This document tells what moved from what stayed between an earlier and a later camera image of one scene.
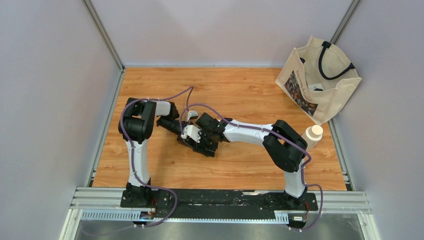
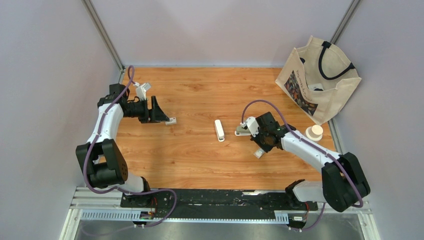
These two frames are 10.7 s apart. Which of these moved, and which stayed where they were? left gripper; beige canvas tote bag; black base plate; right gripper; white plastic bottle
Moved: left gripper; right gripper
Stayed: black base plate; beige canvas tote bag; white plastic bottle
